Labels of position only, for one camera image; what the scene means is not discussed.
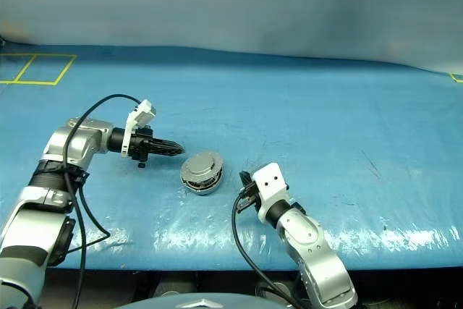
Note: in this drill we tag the blue table cover sheet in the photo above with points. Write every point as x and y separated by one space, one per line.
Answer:
325 113

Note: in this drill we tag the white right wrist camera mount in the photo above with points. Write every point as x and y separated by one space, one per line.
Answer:
269 187

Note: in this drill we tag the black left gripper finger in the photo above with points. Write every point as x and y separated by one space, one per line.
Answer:
164 143
164 151

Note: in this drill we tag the yellow tape double square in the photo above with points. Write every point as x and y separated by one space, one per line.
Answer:
59 77

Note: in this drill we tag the motor stator with copper windings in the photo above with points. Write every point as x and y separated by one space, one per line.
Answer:
200 185

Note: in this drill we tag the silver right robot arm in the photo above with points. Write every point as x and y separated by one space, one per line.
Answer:
318 262

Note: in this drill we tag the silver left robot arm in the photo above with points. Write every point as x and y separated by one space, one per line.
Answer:
32 222

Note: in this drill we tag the grey robot torso with chevron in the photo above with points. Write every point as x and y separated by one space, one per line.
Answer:
195 303

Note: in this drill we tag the silver motor rotor cap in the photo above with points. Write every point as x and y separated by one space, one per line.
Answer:
202 164

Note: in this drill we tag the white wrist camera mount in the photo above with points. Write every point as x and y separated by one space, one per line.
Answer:
143 113
269 187

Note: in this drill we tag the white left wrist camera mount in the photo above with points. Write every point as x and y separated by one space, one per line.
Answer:
143 113

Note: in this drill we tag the yellow tape corner mark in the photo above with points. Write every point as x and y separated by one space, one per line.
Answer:
456 77

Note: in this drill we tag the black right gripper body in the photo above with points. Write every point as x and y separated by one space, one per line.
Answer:
249 189

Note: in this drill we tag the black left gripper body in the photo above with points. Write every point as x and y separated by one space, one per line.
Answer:
139 146

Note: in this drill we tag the dark round silver-topped shape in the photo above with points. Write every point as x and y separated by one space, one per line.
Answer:
276 289

